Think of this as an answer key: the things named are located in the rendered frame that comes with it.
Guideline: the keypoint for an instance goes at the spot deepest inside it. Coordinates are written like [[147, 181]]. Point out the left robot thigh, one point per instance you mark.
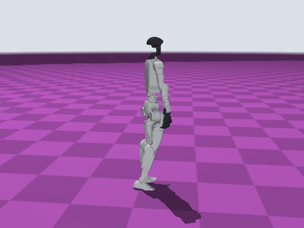
[[148, 130]]

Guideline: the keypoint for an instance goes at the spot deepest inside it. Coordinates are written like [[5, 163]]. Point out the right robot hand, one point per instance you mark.
[[167, 119]]

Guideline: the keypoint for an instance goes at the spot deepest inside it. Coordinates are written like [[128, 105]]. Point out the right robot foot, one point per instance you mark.
[[145, 186]]

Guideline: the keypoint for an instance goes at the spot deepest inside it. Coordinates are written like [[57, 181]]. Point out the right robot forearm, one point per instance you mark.
[[165, 98]]

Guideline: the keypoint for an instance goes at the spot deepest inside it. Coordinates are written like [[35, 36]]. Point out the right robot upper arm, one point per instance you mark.
[[158, 68]]

